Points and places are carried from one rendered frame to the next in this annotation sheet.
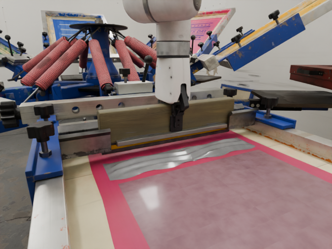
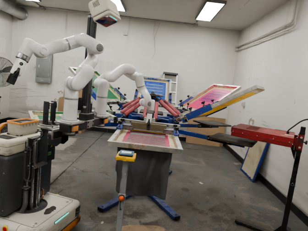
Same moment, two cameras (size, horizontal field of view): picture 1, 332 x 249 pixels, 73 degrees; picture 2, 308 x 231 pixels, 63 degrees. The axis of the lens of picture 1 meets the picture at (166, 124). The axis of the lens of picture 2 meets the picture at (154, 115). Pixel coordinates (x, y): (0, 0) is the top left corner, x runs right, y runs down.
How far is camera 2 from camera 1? 2.04 m
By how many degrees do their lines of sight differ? 27
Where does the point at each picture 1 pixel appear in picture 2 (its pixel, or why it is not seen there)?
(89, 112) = not seen: hidden behind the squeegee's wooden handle
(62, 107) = (127, 120)
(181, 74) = (148, 117)
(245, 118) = (169, 132)
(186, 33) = (151, 108)
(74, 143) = (125, 126)
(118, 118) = (134, 123)
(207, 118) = (157, 129)
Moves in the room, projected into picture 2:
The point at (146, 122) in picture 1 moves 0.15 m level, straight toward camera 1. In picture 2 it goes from (140, 126) to (134, 128)
